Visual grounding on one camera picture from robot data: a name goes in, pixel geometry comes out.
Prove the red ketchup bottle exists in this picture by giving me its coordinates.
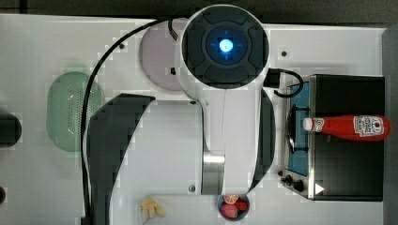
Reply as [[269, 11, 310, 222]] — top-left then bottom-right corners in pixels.
[[302, 114, 391, 142]]

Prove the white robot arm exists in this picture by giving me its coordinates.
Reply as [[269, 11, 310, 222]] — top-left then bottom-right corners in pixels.
[[175, 5, 269, 195]]

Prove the black toaster oven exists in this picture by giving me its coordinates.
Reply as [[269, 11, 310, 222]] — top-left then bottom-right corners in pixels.
[[279, 74, 385, 202]]

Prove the pink round plate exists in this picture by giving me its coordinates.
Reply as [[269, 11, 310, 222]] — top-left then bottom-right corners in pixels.
[[139, 22, 182, 91]]

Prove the blue bowl with fruit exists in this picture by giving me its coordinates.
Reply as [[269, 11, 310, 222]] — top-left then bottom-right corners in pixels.
[[217, 195, 250, 221]]

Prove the peeled banana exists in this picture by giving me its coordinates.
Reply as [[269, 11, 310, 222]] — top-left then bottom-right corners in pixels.
[[140, 197, 165, 220]]

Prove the green oval colander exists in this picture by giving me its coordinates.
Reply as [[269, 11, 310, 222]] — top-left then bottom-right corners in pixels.
[[46, 71, 89, 152]]

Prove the black frying pan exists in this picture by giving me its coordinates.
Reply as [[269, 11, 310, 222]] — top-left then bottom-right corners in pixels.
[[0, 113, 22, 148]]

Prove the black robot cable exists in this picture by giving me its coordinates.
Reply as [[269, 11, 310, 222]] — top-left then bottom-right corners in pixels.
[[80, 19, 163, 225]]

